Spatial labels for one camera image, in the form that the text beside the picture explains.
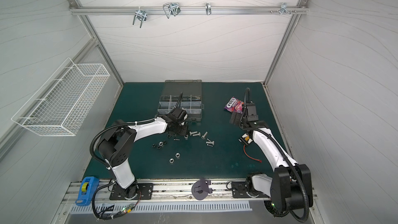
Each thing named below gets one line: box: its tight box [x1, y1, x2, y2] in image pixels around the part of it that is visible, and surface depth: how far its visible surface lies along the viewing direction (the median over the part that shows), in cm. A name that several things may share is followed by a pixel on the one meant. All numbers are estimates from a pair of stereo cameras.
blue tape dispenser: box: [75, 176, 100, 207], surface depth 72 cm
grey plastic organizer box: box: [157, 79, 205, 122], surface depth 113 cm
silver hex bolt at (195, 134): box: [189, 131, 201, 137], surface depth 94 cm
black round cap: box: [191, 178, 213, 201], surface depth 75 cm
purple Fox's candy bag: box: [223, 96, 245, 114], surface depth 106 cm
